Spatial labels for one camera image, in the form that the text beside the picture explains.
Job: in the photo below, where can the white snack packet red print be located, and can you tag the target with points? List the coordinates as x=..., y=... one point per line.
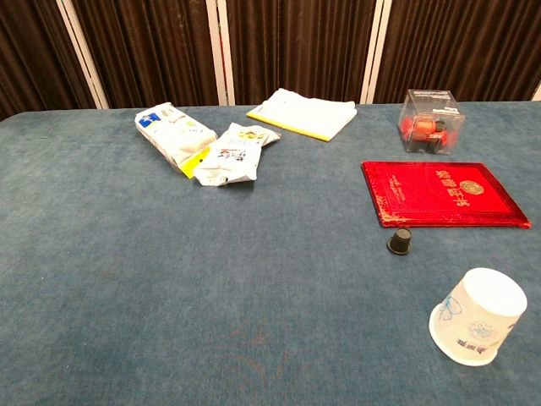
x=232, y=162

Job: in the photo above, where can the folded white cloth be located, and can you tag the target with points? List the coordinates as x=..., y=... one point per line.
x=306, y=112

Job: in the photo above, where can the red certificate book gold print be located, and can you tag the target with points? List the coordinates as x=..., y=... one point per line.
x=439, y=199

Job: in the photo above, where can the orange black toy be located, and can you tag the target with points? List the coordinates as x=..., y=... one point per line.
x=424, y=129

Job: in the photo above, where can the white partition frame post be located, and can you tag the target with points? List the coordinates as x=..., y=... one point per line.
x=376, y=53
x=537, y=93
x=82, y=53
x=220, y=53

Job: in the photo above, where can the brown pleated curtain panel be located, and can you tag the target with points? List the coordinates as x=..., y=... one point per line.
x=148, y=51
x=300, y=46
x=465, y=46
x=29, y=55

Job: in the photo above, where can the white paper cup blue print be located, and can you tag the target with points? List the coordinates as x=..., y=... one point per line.
x=482, y=313

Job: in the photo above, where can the white snack packet blue patch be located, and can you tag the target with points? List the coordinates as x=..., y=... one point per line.
x=175, y=133

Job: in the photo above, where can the clear plastic cube box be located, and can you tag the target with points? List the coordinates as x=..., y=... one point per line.
x=427, y=105

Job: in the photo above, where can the small black capsule cap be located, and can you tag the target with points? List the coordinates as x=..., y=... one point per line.
x=400, y=243

